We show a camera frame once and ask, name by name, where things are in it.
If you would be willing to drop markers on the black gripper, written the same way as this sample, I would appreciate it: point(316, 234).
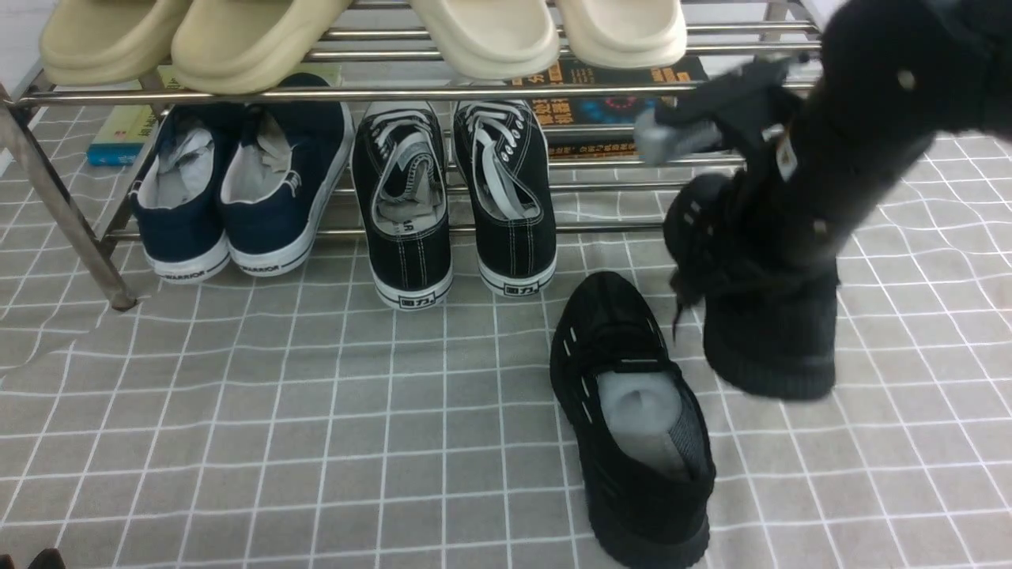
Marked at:
point(739, 110)

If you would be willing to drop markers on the black knit shoe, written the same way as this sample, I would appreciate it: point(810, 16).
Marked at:
point(643, 445)
point(770, 332)

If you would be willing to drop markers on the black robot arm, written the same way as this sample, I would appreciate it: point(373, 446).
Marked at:
point(893, 75)

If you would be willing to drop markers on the metal shoe rack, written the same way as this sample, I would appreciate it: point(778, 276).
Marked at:
point(781, 18)

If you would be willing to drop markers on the right cream foam slipper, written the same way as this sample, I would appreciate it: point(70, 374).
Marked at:
point(625, 34)

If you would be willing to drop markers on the cream foam slipper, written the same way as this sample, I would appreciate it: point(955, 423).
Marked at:
point(492, 40)
point(625, 34)

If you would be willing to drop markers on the dark book orange lettering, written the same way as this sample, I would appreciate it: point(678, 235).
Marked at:
point(587, 127)

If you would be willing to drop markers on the right black canvas sneaker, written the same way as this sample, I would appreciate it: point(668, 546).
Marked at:
point(502, 155)

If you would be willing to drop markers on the black canvas sneaker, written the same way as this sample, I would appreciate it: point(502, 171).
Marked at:
point(397, 168)
point(502, 155)

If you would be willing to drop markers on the left cream foam slipper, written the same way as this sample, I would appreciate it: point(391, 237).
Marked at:
point(492, 40)

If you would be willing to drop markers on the black knit shoe on floor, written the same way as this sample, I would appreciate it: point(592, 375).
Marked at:
point(643, 445)

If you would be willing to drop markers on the left black canvas sneaker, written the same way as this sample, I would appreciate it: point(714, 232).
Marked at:
point(397, 168)

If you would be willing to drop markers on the right navy canvas sneaker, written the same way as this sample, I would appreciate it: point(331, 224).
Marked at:
point(290, 157)

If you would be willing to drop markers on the navy canvas sneaker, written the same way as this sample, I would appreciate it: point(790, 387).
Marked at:
point(290, 157)
point(174, 202)

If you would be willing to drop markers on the right tan foam slipper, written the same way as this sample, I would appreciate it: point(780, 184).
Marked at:
point(239, 47)

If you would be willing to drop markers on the tan foam slipper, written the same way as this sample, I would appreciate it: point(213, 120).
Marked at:
point(239, 47)
point(88, 43)

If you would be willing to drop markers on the grey grid floor cloth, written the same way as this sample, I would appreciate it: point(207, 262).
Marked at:
point(297, 422)

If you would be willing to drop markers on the left navy canvas sneaker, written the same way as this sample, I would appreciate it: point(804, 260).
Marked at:
point(174, 202)

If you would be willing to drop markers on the green and blue book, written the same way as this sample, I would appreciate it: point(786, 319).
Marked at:
point(127, 129)

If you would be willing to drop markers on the left tan foam slipper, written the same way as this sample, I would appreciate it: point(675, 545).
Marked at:
point(88, 43)

